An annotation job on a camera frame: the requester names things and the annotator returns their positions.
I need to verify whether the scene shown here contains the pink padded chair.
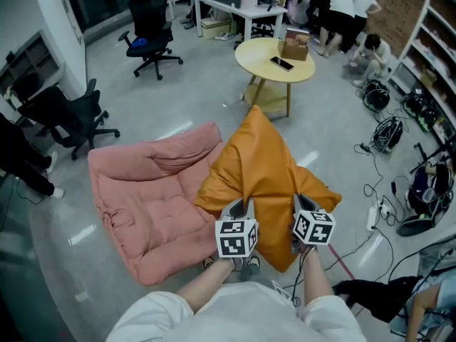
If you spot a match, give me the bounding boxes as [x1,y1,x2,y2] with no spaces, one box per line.
[87,120,229,286]

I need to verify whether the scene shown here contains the person's left forearm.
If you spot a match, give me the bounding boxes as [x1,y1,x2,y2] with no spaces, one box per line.
[176,256,235,314]

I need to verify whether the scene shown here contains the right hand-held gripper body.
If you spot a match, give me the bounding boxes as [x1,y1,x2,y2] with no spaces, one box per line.
[291,209,337,254]

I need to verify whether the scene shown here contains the round wooden side table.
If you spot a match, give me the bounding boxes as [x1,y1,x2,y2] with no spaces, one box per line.
[234,37,316,119]

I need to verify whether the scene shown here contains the black and green backpack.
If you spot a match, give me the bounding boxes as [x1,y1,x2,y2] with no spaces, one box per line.
[402,90,439,133]
[370,115,405,154]
[362,79,391,112]

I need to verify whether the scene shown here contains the black high-back office chair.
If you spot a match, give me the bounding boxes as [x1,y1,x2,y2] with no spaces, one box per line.
[118,0,185,82]

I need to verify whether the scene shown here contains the black round bag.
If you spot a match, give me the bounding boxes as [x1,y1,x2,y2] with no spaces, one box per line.
[396,162,455,238]

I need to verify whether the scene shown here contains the black phone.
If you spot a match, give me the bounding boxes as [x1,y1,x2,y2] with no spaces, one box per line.
[269,56,296,72]

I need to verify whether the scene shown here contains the white power strip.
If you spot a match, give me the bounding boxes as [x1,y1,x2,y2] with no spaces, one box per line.
[367,199,391,232]

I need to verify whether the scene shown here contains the beige storage box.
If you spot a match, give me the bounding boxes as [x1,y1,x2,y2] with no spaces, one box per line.
[200,17,233,40]

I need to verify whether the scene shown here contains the person's right forearm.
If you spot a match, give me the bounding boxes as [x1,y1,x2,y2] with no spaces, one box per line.
[300,249,335,309]

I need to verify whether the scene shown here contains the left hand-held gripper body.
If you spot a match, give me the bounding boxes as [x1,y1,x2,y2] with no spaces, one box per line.
[214,214,258,271]

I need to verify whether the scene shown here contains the black floor cable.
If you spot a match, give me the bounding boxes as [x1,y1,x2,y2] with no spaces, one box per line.
[334,226,395,284]

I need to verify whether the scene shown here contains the white shelving unit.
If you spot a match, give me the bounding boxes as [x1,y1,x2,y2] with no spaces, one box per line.
[387,0,456,150]

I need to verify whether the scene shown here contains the person's white shirt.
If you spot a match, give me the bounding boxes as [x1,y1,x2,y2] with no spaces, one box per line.
[105,281,368,342]

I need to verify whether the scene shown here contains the open cardboard box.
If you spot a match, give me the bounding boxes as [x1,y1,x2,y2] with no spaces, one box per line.
[277,27,311,62]

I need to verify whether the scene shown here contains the orange cushion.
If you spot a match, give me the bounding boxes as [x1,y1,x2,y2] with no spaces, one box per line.
[195,105,343,274]

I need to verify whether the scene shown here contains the long white desk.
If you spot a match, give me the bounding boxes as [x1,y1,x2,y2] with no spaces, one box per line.
[166,0,289,43]

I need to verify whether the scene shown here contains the person's grey trousers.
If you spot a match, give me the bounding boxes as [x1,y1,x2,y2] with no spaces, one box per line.
[239,264,276,289]

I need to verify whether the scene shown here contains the black mesh office chair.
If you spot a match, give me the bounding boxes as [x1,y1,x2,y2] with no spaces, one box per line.
[16,78,121,161]

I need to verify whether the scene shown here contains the grey shelf cabinet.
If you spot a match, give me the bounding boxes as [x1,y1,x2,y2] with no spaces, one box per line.
[0,30,66,100]

